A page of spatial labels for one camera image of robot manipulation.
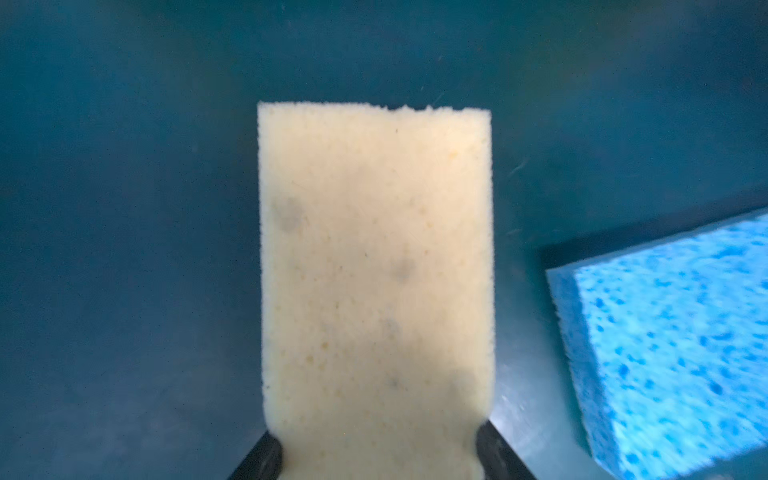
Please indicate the yellow sponge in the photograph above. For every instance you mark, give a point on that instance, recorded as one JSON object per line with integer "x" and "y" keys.
{"x": 377, "y": 281}

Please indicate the blue sponge centre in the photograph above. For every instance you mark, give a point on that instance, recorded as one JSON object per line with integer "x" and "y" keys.
{"x": 667, "y": 349}

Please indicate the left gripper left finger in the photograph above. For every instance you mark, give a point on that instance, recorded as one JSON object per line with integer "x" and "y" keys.
{"x": 263, "y": 462}

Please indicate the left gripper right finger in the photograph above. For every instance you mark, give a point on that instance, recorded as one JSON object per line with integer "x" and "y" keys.
{"x": 497, "y": 458}

